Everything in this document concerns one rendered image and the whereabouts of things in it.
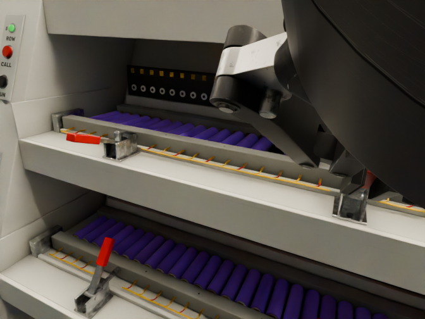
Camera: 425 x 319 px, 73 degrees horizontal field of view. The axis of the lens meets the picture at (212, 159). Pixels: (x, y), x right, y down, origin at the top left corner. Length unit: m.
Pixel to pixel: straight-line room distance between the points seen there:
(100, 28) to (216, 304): 0.38
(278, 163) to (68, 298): 0.32
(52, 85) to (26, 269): 0.27
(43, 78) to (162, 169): 0.24
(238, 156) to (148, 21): 0.19
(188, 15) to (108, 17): 0.11
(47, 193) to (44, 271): 0.12
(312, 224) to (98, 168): 0.25
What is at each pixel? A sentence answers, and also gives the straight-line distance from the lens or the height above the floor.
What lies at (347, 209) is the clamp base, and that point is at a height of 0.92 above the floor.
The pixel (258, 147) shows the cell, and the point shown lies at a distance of 0.37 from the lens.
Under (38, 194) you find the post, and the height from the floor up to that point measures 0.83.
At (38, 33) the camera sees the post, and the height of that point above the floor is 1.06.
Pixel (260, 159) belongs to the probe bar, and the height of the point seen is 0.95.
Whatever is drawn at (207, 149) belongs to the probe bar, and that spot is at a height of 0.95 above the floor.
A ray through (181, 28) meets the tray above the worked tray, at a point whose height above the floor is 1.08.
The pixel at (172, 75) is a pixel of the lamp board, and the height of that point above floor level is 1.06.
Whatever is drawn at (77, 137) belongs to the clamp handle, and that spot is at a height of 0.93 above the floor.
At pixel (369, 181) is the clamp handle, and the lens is 0.24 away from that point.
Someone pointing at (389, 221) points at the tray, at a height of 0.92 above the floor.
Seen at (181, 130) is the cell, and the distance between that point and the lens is 0.43.
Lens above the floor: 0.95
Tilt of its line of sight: 2 degrees down
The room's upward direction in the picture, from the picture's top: 11 degrees clockwise
